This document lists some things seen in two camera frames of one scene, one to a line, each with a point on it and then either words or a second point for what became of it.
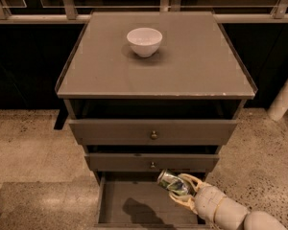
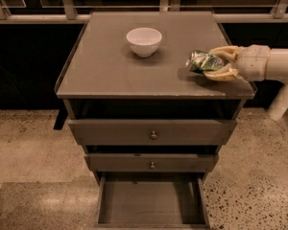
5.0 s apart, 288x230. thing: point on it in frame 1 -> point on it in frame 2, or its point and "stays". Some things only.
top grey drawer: [154, 131] stays
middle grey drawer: [152, 162] stays
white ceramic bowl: [144, 41] stays
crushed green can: [175, 183] -> [199, 61]
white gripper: [209, 199] -> [253, 62]
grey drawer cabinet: [146, 92] stays
